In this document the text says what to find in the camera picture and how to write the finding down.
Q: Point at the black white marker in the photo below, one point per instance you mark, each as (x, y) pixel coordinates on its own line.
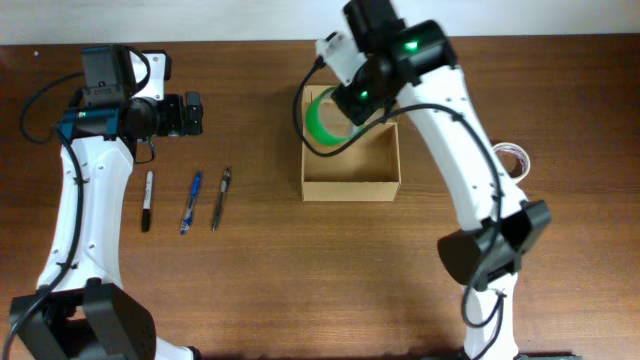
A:
(147, 201)

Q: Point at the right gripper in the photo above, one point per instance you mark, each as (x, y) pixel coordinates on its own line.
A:
(351, 103)

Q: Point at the black ballpoint pen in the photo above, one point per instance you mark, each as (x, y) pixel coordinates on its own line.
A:
(225, 183)

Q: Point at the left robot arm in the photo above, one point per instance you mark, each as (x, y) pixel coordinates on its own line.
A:
(80, 309)

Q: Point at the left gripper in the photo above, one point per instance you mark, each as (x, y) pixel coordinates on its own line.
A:
(191, 113)

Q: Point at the green tape roll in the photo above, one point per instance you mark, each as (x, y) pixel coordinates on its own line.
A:
(320, 125)

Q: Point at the beige masking tape roll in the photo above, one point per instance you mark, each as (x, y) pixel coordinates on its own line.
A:
(515, 161)

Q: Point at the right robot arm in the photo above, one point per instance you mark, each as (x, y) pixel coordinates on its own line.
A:
(415, 67)

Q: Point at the blue ballpoint pen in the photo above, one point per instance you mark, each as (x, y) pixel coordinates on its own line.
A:
(188, 217)

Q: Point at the open cardboard box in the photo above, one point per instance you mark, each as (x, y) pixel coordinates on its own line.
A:
(368, 171)

